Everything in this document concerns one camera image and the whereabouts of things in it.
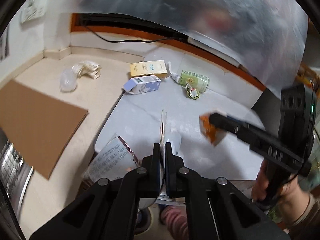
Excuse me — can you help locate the black cable on counter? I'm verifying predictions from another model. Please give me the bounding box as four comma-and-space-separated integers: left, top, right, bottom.
82, 24, 190, 43

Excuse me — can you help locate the orange snack wrapper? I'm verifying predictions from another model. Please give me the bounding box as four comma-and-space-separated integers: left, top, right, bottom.
199, 111, 227, 147

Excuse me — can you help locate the brown cardboard sheet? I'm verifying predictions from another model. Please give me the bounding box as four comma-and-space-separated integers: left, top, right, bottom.
1, 80, 88, 179

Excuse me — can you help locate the white printed paper cup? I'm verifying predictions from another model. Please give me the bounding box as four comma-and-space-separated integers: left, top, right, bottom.
82, 136, 140, 183

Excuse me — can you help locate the person's right hand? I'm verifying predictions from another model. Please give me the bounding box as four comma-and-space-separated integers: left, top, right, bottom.
251, 160, 312, 212

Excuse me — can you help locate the translucent plastic sheet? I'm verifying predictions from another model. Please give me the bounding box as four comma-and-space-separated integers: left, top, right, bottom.
75, 0, 308, 95

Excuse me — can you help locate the green drink can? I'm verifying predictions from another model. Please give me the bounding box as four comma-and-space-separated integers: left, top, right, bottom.
178, 70, 210, 93

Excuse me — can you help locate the clear crumpled plastic bag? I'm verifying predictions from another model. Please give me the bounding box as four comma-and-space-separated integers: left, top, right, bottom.
60, 69, 77, 93

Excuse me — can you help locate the yellow cardboard box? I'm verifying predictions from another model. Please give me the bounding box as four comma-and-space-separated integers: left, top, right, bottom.
130, 60, 168, 78

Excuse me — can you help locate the crumpled green wrapper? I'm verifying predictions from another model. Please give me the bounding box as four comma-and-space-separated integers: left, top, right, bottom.
185, 82, 200, 100

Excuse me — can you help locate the white blue cardboard box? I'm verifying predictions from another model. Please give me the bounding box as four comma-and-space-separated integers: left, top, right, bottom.
123, 75, 161, 95

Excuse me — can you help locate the wall power strip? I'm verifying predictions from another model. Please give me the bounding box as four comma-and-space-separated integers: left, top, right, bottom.
20, 0, 46, 24

